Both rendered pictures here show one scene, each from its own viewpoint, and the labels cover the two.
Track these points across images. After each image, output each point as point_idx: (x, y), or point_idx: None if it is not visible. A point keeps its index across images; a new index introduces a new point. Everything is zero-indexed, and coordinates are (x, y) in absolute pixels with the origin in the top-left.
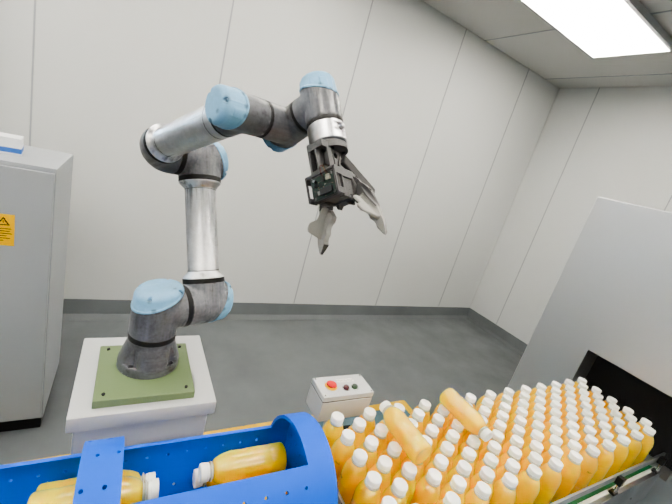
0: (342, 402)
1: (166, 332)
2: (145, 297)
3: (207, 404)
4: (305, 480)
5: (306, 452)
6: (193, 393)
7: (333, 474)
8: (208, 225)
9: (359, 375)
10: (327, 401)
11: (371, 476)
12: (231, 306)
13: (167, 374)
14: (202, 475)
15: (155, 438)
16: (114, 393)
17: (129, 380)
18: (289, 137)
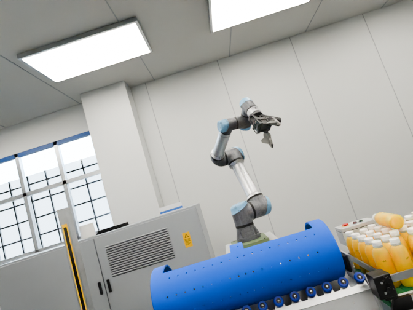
0: (355, 230)
1: (247, 219)
2: (233, 206)
3: None
4: (313, 232)
5: (311, 224)
6: (268, 238)
7: (326, 228)
8: (245, 175)
9: (365, 218)
10: (344, 231)
11: (366, 238)
12: (270, 203)
13: (257, 238)
14: None
15: None
16: None
17: (243, 243)
18: (246, 122)
